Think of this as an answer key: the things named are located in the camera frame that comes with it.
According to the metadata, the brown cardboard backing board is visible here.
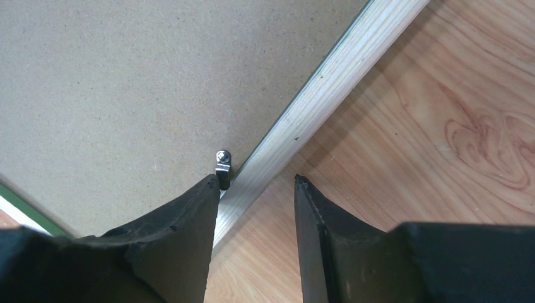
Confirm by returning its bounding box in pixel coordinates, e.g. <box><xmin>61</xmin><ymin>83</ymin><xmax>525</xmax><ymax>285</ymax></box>
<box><xmin>0</xmin><ymin>0</ymin><xmax>371</xmax><ymax>239</ymax></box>

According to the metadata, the wooden picture frame green trim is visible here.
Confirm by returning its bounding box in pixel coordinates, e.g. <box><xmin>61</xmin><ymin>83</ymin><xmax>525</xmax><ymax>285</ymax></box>
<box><xmin>0</xmin><ymin>0</ymin><xmax>432</xmax><ymax>249</ymax></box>

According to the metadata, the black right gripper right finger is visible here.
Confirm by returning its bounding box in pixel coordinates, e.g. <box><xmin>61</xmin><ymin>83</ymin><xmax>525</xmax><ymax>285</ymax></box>
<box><xmin>294</xmin><ymin>175</ymin><xmax>534</xmax><ymax>302</ymax></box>

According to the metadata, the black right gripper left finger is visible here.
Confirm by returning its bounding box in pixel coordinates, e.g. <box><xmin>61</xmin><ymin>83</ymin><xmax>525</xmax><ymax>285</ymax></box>
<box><xmin>1</xmin><ymin>174</ymin><xmax>220</xmax><ymax>302</ymax></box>

